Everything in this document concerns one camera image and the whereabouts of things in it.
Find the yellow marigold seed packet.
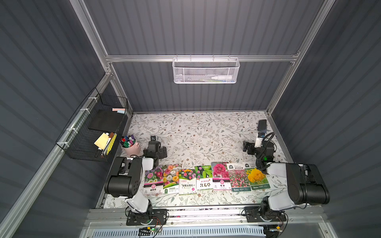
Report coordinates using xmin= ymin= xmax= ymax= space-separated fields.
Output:
xmin=244 ymin=163 xmax=270 ymax=190

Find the purple pink flower seed packet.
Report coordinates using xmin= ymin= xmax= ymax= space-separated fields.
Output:
xmin=143 ymin=166 xmax=164 ymax=195

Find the pink flowers white seed packet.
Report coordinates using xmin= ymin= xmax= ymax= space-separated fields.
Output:
xmin=227 ymin=163 xmax=251 ymax=192

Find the sunflowers moss rose seed packet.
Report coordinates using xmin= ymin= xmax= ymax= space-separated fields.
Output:
xmin=179 ymin=169 xmax=196 ymax=195

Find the magenta zinnia seed packet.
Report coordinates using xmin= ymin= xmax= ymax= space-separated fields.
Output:
xmin=211 ymin=162 xmax=231 ymax=190

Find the green leaf purple seed packet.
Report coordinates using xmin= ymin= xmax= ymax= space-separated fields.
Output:
xmin=195 ymin=165 xmax=212 ymax=190

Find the mixed ranunculus seed packet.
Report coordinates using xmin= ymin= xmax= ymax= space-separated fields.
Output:
xmin=162 ymin=164 xmax=182 ymax=194

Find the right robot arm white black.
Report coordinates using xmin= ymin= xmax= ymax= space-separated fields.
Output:
xmin=243 ymin=132 xmax=330 ymax=215

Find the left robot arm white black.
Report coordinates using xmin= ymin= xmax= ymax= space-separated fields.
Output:
xmin=104 ymin=135 xmax=167 ymax=216

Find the black phone-like device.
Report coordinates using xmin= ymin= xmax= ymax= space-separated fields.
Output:
xmin=257 ymin=120 xmax=267 ymax=133

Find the pink pen cup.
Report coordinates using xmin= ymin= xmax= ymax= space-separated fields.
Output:
xmin=121 ymin=134 xmax=141 ymax=157

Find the yellow sticky note pad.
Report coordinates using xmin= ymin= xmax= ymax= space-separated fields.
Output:
xmin=94 ymin=133 xmax=109 ymax=150

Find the white tube in basket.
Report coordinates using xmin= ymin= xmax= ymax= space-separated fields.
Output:
xmin=211 ymin=75 xmax=233 ymax=82

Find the black wire wall basket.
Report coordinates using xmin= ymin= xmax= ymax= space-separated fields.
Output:
xmin=56 ymin=89 xmax=129 ymax=162

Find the aluminium front rail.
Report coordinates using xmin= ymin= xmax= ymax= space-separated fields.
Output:
xmin=83 ymin=205 xmax=328 ymax=229

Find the white wire mesh basket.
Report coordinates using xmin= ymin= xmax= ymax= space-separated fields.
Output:
xmin=172 ymin=57 xmax=240 ymax=84

